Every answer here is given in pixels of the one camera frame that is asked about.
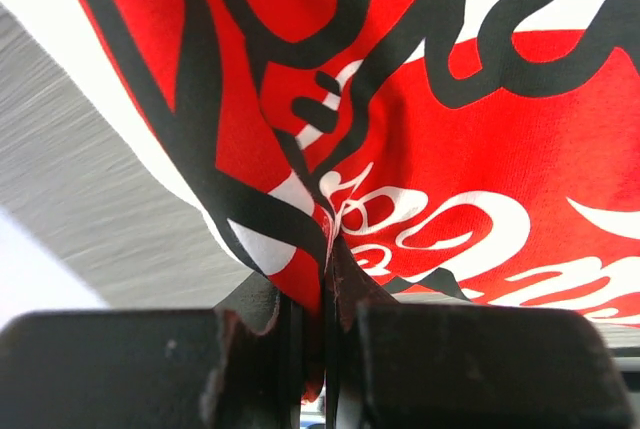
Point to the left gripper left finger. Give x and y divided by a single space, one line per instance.
235 365

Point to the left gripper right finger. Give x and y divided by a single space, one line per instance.
408 365

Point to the white t-shirt red print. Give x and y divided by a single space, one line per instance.
494 142

